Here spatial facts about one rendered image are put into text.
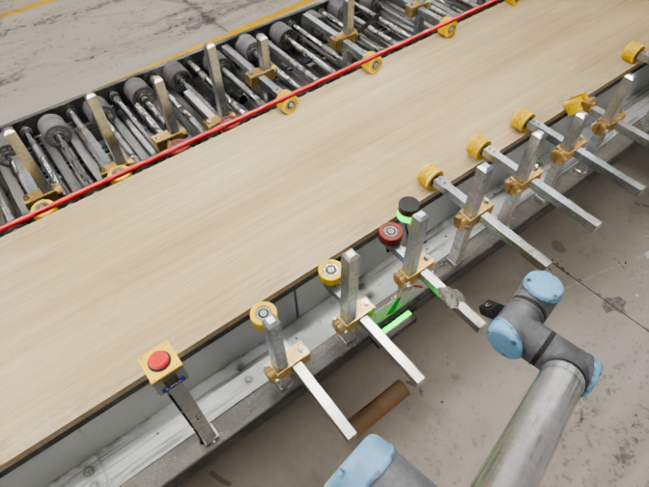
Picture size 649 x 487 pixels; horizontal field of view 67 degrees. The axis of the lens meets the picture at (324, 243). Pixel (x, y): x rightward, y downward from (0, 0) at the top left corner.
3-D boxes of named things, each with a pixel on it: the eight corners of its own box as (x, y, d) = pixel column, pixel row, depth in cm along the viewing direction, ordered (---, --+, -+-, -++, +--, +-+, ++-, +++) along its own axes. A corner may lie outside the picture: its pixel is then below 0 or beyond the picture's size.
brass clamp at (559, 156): (583, 152, 181) (589, 141, 177) (560, 167, 176) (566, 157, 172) (569, 143, 184) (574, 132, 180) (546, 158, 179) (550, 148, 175)
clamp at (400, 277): (432, 270, 162) (435, 260, 158) (402, 291, 157) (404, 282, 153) (420, 258, 165) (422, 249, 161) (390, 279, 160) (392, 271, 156)
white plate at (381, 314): (429, 288, 172) (434, 272, 164) (373, 329, 162) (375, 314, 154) (428, 287, 172) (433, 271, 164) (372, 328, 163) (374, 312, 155)
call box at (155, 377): (191, 379, 107) (182, 363, 100) (161, 398, 104) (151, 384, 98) (176, 355, 110) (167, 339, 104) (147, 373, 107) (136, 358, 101)
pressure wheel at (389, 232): (404, 252, 170) (408, 231, 160) (386, 264, 167) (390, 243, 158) (388, 238, 173) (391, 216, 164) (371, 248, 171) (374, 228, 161)
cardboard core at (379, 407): (410, 390, 213) (357, 434, 202) (409, 397, 219) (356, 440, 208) (398, 377, 217) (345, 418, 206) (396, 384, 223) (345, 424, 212)
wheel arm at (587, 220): (598, 228, 158) (604, 220, 155) (592, 233, 156) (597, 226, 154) (480, 146, 182) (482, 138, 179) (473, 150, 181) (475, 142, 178)
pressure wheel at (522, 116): (518, 131, 187) (526, 132, 193) (530, 112, 183) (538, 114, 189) (505, 124, 190) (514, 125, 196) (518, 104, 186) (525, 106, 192)
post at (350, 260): (353, 340, 161) (360, 254, 123) (346, 347, 160) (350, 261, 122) (347, 333, 163) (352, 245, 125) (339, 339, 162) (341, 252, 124)
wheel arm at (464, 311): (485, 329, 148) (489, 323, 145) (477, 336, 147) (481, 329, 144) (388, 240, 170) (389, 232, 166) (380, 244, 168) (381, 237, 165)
